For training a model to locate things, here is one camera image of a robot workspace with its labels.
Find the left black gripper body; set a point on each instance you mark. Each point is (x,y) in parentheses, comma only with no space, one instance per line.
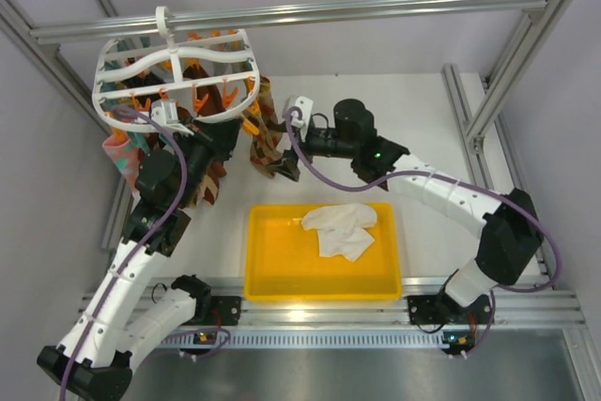
(206,143)

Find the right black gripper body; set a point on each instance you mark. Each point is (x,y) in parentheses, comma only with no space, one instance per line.
(312,146)

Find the white sock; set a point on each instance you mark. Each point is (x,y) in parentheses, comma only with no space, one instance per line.
(349,244)
(343,218)

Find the white sock hanger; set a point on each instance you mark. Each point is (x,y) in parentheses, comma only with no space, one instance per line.
(153,70)

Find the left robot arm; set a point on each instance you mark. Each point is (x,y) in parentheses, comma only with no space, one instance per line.
(98,357)

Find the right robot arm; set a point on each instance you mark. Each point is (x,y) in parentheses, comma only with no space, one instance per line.
(504,224)

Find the beige argyle sock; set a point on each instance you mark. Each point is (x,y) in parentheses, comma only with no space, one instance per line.
(264,146)

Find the brown sock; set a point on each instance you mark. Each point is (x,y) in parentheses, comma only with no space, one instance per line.
(207,100)

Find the pink patterned sock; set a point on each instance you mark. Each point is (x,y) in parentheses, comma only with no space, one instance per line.
(125,156)

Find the yellow plastic tray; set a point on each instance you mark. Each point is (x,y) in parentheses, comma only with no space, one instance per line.
(283,262)

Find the aluminium top bar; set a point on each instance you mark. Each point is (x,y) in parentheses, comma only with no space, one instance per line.
(322,12)

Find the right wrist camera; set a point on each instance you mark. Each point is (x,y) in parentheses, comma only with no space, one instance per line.
(297,112)

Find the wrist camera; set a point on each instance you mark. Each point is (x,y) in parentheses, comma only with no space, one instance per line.
(297,112)
(164,112)

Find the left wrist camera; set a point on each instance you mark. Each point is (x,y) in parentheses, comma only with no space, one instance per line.
(164,112)

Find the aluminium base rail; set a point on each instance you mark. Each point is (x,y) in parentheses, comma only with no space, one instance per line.
(373,324)

